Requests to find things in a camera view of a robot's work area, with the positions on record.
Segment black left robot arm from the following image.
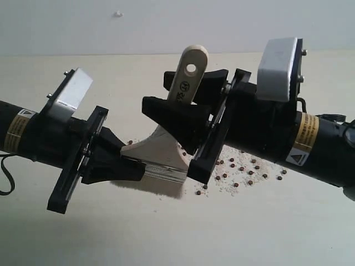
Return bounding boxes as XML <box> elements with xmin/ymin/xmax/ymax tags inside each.
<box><xmin>1</xmin><ymin>101</ymin><xmax>145</xmax><ymax>214</ymax></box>

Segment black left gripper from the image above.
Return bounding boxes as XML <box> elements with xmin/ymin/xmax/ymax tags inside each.
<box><xmin>19</xmin><ymin>106</ymin><xmax>145</xmax><ymax>214</ymax></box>

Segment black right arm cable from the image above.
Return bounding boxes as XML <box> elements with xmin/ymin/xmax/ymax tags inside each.
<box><xmin>296</xmin><ymin>96</ymin><xmax>355</xmax><ymax>131</ymax></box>

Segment small white wall fixture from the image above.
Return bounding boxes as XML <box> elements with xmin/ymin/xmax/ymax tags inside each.
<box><xmin>113</xmin><ymin>11</ymin><xmax>124</xmax><ymax>18</ymax></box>

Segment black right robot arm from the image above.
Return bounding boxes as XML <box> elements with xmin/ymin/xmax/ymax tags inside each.
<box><xmin>142</xmin><ymin>69</ymin><xmax>354</xmax><ymax>198</ymax></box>

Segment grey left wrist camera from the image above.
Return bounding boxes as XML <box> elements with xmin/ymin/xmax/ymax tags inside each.
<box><xmin>36</xmin><ymin>68</ymin><xmax>93</xmax><ymax>127</ymax></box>

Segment white wooden paint brush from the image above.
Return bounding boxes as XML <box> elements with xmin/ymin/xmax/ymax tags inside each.
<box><xmin>113</xmin><ymin>44</ymin><xmax>209</xmax><ymax>200</ymax></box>

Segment brown beans and rice grains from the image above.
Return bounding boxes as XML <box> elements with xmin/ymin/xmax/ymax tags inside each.
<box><xmin>117</xmin><ymin>146</ymin><xmax>288</xmax><ymax>199</ymax></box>

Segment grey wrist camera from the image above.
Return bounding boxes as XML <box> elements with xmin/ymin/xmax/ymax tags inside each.
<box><xmin>36</xmin><ymin>68</ymin><xmax>93</xmax><ymax>127</ymax></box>
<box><xmin>256</xmin><ymin>37</ymin><xmax>303</xmax><ymax>103</ymax></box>

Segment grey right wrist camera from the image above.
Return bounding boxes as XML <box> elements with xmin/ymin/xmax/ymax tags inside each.
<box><xmin>256</xmin><ymin>37</ymin><xmax>303</xmax><ymax>103</ymax></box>

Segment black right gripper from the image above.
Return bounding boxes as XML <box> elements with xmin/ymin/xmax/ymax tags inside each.
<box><xmin>141</xmin><ymin>69</ymin><xmax>319</xmax><ymax>183</ymax></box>

